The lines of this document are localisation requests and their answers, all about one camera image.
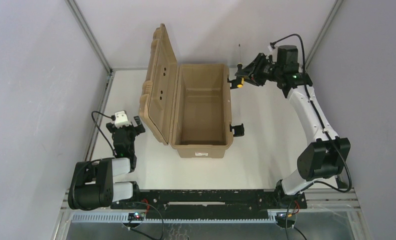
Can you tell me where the black yellow screwdriver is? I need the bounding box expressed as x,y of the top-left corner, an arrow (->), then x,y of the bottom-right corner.
236,43 -> 244,88

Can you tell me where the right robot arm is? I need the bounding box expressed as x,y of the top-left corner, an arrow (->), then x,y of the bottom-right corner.
232,45 -> 352,203

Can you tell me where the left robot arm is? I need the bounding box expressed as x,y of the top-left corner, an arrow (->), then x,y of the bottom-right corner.
67,116 -> 145,211

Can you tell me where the tan plastic storage bin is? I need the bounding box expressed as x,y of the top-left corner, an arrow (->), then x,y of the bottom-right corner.
139,24 -> 244,159

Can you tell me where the small circuit board with leds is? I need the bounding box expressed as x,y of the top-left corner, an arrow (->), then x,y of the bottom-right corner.
127,212 -> 146,222

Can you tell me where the left camera black cable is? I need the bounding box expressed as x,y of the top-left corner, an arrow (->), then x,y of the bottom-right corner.
91,110 -> 117,157

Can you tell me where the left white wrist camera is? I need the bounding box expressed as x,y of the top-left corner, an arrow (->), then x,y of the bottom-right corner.
114,110 -> 131,128

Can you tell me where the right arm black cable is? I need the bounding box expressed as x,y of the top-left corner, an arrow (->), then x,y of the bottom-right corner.
270,33 -> 353,194

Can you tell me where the right aluminium corner post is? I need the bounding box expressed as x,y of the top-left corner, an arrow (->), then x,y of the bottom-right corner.
306,0 -> 344,69

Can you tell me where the aluminium corner post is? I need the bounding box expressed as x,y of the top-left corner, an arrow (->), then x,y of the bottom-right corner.
306,0 -> 344,69
65,0 -> 113,75

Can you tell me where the black cable at front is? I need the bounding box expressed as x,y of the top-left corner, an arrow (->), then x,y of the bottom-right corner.
121,201 -> 165,240

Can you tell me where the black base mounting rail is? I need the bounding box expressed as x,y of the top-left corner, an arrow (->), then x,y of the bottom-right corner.
110,189 -> 308,221

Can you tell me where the left aluminium corner post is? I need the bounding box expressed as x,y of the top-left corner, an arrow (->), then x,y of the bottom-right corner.
65,0 -> 113,75

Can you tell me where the aluminium frame front rail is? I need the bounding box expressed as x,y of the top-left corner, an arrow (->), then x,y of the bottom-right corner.
61,188 -> 361,224

